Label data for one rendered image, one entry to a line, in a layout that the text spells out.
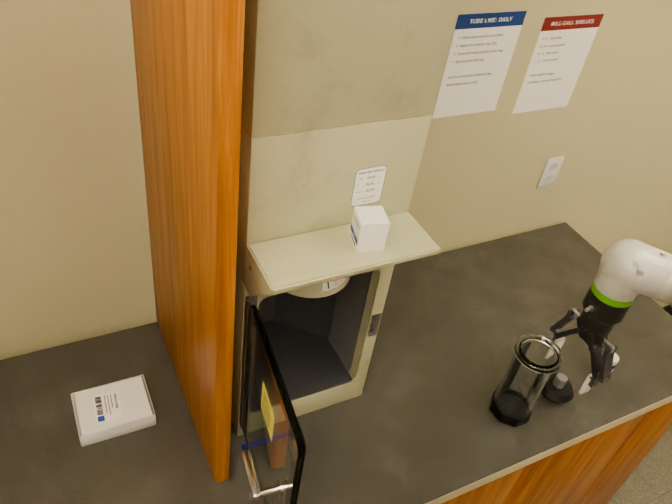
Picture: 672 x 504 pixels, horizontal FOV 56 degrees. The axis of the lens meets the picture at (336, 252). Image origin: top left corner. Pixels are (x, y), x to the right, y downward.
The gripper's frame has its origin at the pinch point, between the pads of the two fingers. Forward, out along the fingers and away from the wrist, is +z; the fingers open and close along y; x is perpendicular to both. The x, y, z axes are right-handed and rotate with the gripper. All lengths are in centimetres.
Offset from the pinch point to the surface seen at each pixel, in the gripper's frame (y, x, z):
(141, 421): -27, -99, 7
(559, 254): -45, 41, 9
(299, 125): -16, -73, -68
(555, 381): -0.9, -1.5, 5.0
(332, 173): -17, -66, -58
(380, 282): -17, -51, -29
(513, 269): -43.5, 20.8, 9.1
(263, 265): -11, -79, -46
